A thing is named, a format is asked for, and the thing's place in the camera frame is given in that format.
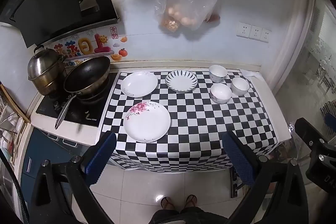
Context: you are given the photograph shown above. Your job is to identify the steel steamer pot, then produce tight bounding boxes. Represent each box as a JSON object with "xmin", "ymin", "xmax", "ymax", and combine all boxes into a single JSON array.
[{"xmin": 28, "ymin": 45, "xmax": 67, "ymax": 96}]

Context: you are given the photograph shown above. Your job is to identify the black gas stove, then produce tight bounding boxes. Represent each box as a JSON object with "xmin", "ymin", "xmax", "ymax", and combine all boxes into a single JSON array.
[{"xmin": 35, "ymin": 73, "xmax": 118, "ymax": 128}]

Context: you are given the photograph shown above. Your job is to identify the colourful lettering wall sticker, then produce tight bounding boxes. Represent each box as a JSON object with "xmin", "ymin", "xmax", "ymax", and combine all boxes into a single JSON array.
[{"xmin": 54, "ymin": 33, "xmax": 111, "ymax": 60}]

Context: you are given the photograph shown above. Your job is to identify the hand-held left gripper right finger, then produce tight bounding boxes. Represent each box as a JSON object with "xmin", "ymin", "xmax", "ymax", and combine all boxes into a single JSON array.
[{"xmin": 222, "ymin": 131, "xmax": 313, "ymax": 224}]

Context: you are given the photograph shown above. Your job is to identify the black cable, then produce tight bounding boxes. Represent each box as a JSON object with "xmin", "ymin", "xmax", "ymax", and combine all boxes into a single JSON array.
[{"xmin": 0, "ymin": 151, "xmax": 30, "ymax": 224}]

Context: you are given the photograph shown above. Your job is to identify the wooden board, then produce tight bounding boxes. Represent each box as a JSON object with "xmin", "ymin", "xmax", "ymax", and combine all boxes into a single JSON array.
[{"xmin": 0, "ymin": 81, "xmax": 31, "ymax": 122}]

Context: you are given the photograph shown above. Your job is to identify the pink floral white plate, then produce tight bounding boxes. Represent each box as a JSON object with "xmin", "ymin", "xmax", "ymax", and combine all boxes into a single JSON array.
[{"xmin": 123, "ymin": 101, "xmax": 171, "ymax": 143}]

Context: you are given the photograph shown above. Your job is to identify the floral white bowl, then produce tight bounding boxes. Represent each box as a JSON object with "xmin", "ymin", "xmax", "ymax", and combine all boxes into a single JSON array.
[{"xmin": 209, "ymin": 65, "xmax": 228, "ymax": 83}]

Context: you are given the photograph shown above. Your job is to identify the black white checkered tablecloth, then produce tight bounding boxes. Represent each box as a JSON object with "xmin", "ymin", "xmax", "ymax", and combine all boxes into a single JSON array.
[{"xmin": 98, "ymin": 70, "xmax": 279, "ymax": 173}]

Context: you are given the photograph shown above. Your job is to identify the plain white plate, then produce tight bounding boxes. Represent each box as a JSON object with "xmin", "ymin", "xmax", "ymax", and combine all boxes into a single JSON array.
[{"xmin": 120, "ymin": 71, "xmax": 159, "ymax": 98}]

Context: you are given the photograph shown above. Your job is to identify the black rimmed white bowl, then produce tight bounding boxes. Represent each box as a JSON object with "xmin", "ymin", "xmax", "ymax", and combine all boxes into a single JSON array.
[{"xmin": 230, "ymin": 77, "xmax": 250, "ymax": 97}]

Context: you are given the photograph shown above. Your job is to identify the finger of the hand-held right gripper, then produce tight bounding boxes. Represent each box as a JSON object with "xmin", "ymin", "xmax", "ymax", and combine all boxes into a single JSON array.
[
  {"xmin": 323, "ymin": 112, "xmax": 336, "ymax": 134},
  {"xmin": 294, "ymin": 118, "xmax": 328, "ymax": 147}
]

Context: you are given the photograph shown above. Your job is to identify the glass sliding door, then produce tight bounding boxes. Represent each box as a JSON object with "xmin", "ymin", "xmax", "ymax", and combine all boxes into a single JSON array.
[{"xmin": 273, "ymin": 0, "xmax": 336, "ymax": 135}]

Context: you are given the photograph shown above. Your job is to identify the black wok with steel handle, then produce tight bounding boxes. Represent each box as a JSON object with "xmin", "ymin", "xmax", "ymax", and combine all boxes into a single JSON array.
[{"xmin": 55, "ymin": 56, "xmax": 111, "ymax": 130}]

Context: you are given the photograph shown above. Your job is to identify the person's dark pants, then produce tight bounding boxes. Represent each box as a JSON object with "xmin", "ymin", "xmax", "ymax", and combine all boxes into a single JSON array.
[{"xmin": 148, "ymin": 207, "xmax": 229, "ymax": 224}]

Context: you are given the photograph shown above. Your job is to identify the blue striped white plate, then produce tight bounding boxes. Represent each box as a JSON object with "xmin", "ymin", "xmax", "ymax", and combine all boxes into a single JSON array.
[{"xmin": 165, "ymin": 70, "xmax": 198, "ymax": 93}]

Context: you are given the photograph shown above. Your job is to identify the person's right foot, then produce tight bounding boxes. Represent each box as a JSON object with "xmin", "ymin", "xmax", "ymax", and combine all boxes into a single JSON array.
[{"xmin": 185, "ymin": 195, "xmax": 197, "ymax": 208}]

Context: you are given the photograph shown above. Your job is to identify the blue cabinet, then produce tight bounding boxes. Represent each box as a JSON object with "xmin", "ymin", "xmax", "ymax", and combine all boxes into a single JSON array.
[{"xmin": 21, "ymin": 128, "xmax": 90, "ymax": 214}]

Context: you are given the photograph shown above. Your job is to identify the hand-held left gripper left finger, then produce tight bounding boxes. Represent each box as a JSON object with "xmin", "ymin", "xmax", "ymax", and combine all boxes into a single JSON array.
[{"xmin": 29, "ymin": 131, "xmax": 117, "ymax": 224}]

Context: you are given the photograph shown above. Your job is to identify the white wall socket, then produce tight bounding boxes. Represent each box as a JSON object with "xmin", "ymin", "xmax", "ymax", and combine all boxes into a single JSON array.
[
  {"xmin": 260, "ymin": 28, "xmax": 272, "ymax": 43},
  {"xmin": 236, "ymin": 21, "xmax": 252, "ymax": 38},
  {"xmin": 249, "ymin": 25, "xmax": 263, "ymax": 41}
]

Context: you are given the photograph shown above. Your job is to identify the white bowl blue pattern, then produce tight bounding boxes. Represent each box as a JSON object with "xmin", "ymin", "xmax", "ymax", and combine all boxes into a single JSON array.
[{"xmin": 210, "ymin": 83, "xmax": 233, "ymax": 104}]

